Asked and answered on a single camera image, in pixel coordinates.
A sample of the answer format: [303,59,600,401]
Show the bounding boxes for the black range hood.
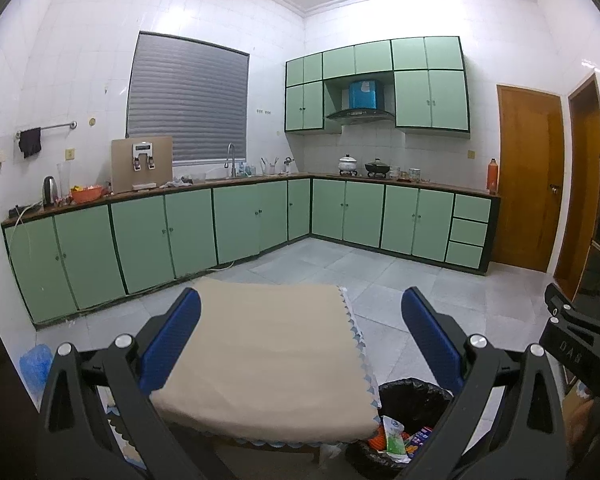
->
[325,108,396,124]

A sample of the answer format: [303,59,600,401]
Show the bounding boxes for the boxed water dispenser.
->
[111,136,174,193]

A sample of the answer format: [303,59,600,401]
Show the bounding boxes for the metal towel rail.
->
[15,121,78,138]

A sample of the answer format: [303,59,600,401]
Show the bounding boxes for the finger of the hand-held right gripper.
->
[544,284,600,337]

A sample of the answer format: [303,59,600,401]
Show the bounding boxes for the wooden table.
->
[212,437,326,467]

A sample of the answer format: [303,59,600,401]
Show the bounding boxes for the orange plastic basin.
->
[70,185,107,204]

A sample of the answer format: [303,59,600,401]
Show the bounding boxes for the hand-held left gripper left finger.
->
[37,287,241,480]

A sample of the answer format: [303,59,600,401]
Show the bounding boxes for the blue plastic bag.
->
[19,344,51,401]

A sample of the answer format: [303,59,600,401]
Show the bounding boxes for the green base cabinet run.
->
[307,176,502,277]
[1,176,312,328]

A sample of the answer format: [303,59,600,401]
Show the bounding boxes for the wooden door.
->
[491,84,566,273]
[552,72,600,301]

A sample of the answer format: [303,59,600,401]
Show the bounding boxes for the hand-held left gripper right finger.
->
[401,287,568,480]

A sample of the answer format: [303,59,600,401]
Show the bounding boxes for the black towel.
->
[18,128,42,159]

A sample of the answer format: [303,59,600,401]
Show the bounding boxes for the white scalloped table cover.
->
[337,285,383,411]

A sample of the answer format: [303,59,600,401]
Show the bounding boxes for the green white plastic packet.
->
[381,416,407,462]

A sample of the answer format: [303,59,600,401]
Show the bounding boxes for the green wall cabinets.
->
[284,36,472,141]

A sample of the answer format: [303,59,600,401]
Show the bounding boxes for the blue wrapped hood chimney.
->
[348,79,386,111]

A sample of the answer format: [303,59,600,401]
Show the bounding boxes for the black lined bin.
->
[345,379,455,478]

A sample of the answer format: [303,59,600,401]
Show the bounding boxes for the beige tablecloth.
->
[150,277,381,446]

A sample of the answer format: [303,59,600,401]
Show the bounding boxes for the clear plastic pitcher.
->
[56,162,72,201]

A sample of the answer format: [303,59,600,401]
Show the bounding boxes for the grey window blind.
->
[126,31,251,167]

